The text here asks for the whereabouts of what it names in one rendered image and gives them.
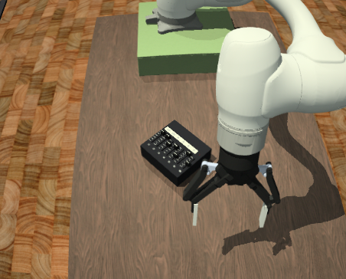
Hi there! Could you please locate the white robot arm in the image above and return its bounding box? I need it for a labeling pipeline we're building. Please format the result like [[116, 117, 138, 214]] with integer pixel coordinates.
[[145, 0, 346, 156]]

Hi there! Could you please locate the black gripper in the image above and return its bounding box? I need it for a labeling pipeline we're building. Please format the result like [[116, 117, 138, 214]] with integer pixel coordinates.
[[183, 147, 280, 228]]

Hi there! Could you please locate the black lighting desk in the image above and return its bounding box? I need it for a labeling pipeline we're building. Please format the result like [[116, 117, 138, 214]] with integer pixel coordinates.
[[140, 120, 212, 186]]

